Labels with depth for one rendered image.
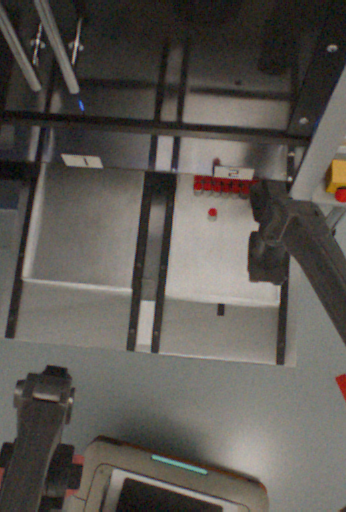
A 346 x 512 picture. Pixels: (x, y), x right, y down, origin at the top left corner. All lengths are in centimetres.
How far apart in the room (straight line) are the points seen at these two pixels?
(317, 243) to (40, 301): 75
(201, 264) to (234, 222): 13
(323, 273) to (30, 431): 46
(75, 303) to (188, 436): 98
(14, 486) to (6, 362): 157
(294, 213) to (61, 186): 72
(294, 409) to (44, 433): 153
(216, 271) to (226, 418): 95
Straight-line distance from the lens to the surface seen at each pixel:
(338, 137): 114
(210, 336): 136
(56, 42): 83
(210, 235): 140
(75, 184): 147
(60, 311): 140
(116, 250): 140
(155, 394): 223
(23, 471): 80
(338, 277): 83
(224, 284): 137
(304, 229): 90
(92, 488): 199
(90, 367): 226
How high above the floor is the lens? 223
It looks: 75 degrees down
